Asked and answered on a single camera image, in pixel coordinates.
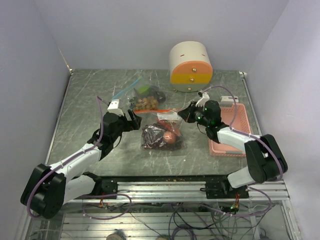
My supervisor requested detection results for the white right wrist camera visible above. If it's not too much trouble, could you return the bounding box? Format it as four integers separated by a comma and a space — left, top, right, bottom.
195, 91, 210, 107

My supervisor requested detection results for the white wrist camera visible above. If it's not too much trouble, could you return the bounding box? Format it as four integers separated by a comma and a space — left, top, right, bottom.
195, 91, 210, 107
107, 99, 124, 116

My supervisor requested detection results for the fake brown round fruit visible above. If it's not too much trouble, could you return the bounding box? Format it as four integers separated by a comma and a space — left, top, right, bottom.
163, 131, 176, 144

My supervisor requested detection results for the aluminium rail frame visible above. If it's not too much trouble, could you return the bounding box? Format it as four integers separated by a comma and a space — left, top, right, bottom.
17, 176, 302, 240

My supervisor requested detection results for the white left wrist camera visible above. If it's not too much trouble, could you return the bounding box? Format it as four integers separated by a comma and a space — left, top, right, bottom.
107, 99, 124, 116

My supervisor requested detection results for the fake green vegetable piece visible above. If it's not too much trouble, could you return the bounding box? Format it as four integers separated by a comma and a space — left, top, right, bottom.
137, 84, 151, 95

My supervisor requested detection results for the orange zip top bag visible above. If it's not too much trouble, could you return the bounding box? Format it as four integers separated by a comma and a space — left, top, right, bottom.
134, 108, 185, 152

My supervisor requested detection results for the fake brown longan bunch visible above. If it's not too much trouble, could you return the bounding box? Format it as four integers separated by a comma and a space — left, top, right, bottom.
133, 96, 159, 111

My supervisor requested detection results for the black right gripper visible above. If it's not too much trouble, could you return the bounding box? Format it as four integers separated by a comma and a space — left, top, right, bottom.
177, 101, 211, 127

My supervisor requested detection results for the blue zip top bag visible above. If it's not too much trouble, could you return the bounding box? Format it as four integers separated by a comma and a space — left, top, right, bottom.
111, 77, 167, 111

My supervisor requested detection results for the pink perforated plastic basket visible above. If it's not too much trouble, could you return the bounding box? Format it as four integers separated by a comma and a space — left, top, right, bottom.
208, 102, 252, 157

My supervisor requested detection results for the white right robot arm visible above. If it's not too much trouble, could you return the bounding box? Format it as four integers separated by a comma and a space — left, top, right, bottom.
177, 100, 288, 198

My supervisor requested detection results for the small white plastic clip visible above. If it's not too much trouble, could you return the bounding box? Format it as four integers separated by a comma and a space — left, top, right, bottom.
220, 95, 239, 105

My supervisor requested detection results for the round mini drawer cabinet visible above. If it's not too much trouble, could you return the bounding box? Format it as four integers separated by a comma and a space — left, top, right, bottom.
168, 41, 214, 93

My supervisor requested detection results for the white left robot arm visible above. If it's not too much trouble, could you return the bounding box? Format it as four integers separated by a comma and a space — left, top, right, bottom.
20, 109, 142, 219

